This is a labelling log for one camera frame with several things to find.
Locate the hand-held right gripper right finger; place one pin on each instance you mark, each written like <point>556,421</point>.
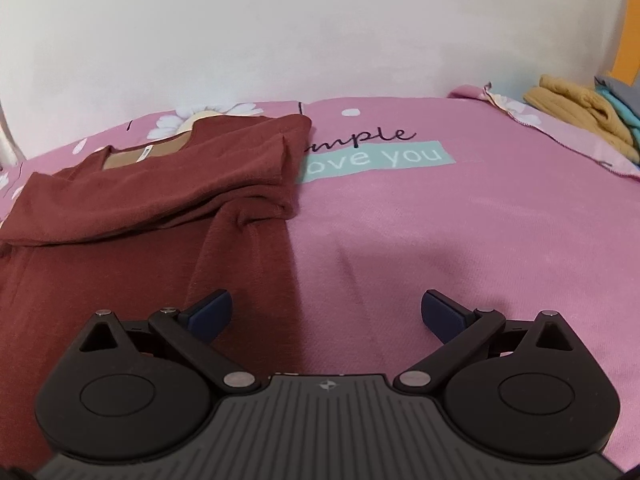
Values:
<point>442,316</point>

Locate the grey folded garment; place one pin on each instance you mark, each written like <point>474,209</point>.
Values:
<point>620,91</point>

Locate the pink floral quilt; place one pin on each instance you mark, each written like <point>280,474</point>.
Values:
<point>550,127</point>

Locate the maroon knit sweater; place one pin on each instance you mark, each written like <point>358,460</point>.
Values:
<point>150,200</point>

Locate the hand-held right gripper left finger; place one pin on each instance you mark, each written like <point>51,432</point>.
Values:
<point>212,316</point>

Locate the teal folded garment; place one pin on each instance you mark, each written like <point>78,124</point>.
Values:
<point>627,120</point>

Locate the mustard yellow folded garment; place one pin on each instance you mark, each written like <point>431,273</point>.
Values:
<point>570,102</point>

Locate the pink floral bedsheet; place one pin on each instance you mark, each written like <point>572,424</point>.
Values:
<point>450,220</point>

